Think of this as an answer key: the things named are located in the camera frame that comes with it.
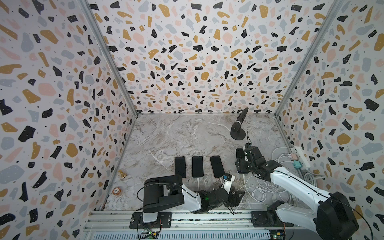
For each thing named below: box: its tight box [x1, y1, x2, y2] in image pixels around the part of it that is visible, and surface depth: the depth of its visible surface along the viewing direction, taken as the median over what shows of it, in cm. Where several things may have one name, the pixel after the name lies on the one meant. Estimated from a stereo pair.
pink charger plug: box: [291, 153, 298, 160], surface depth 99 cm
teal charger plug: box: [293, 160, 303, 168], surface depth 96 cm
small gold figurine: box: [118, 169, 127, 178], surface depth 89 cm
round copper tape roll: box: [112, 187, 122, 196], surface depth 81 cm
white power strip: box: [291, 146, 311, 169], surface depth 97 cm
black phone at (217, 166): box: [209, 155, 225, 178], surface depth 96 cm
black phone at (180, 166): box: [174, 156, 187, 179], surface depth 94 cm
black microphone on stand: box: [230, 107, 249, 141], surface depth 97 cm
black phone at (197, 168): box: [192, 155, 204, 178], surface depth 95 cm
